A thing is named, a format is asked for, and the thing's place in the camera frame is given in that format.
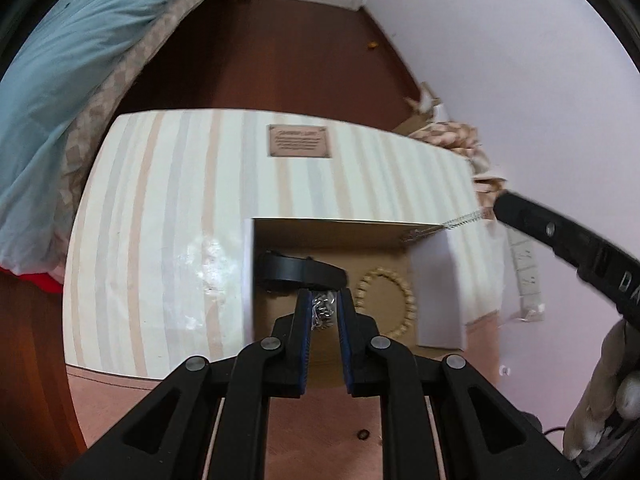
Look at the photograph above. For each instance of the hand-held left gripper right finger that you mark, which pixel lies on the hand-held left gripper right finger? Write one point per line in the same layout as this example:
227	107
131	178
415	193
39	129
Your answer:
345	345

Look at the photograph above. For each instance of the red cloth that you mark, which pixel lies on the red cloth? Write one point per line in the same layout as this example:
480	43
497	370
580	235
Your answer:
40	280

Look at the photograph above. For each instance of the brown box label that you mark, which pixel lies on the brown box label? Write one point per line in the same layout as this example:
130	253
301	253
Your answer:
299	141

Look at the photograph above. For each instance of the person's right hand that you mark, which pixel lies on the person's right hand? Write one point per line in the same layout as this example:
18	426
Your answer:
610	390

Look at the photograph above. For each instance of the crumpled beige checkered paper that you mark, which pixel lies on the crumpled beige checkered paper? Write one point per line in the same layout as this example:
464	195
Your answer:
450	135

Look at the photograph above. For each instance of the striped table cloth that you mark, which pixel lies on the striped table cloth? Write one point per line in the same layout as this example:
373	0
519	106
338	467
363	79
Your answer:
165	240

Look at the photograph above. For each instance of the beige checkered bed sheet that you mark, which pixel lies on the beige checkered bed sheet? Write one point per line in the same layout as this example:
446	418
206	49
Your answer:
100	110

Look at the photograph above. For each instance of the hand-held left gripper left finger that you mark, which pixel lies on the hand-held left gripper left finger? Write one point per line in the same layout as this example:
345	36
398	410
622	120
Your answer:
303	345

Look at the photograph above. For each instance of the black wristband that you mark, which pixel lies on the black wristband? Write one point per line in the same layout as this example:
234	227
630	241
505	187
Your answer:
300	270

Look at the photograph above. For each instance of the white power strip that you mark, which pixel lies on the white power strip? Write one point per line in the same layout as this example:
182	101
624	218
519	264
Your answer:
525	270

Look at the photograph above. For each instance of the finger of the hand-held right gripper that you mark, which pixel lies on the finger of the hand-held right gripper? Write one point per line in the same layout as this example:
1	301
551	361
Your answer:
540	225

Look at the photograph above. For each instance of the light blue blanket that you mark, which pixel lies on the light blue blanket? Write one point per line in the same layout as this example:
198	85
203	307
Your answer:
65	85

